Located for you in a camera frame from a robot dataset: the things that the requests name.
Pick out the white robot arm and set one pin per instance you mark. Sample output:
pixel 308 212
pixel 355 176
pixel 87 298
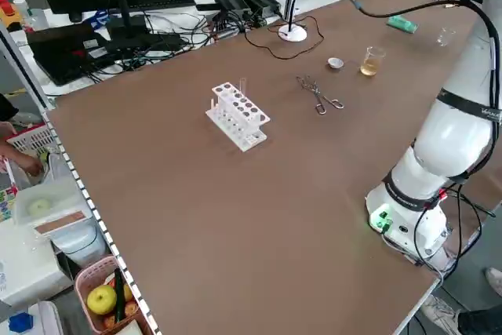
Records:
pixel 451 135

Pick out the white desk lamp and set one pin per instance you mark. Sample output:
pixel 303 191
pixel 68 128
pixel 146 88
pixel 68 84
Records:
pixel 292 33

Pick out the small glass beaker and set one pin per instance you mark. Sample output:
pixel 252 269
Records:
pixel 445 37

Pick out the yellow green apple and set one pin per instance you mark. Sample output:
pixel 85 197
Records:
pixel 101 299

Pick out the metal crucible tongs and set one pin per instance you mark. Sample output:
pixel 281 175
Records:
pixel 318 93

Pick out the green folded cloth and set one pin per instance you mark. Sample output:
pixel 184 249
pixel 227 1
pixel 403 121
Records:
pixel 401 24

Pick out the clear plastic storage box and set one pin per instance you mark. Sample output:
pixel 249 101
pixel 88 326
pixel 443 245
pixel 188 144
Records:
pixel 62 201

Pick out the black keyboard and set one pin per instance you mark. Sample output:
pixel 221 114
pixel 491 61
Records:
pixel 164 1

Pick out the black laptop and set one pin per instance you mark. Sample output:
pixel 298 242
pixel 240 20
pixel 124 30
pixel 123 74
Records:
pixel 66 52

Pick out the person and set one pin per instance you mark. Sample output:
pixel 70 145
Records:
pixel 443 311

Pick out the glass beaker yellow liquid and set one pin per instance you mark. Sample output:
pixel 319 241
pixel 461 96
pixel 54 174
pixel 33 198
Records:
pixel 370 66

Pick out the white foam box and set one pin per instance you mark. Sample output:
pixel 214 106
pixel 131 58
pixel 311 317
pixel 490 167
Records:
pixel 27 268

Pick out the dark green cucumber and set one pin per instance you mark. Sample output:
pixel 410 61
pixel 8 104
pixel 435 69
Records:
pixel 119 296

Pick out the white basket red rim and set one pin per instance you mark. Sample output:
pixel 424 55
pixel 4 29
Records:
pixel 31 140

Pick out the pink plastic basket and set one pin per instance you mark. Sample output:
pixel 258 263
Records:
pixel 84 284

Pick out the clear glass test tube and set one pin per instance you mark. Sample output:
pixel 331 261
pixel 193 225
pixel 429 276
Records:
pixel 243 86

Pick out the aluminium table edge rail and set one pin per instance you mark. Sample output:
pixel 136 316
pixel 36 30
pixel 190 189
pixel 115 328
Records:
pixel 90 209

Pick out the small white ceramic dish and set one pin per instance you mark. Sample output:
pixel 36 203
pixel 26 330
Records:
pixel 335 63

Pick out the white test tube rack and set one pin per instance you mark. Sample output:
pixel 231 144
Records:
pixel 251 139

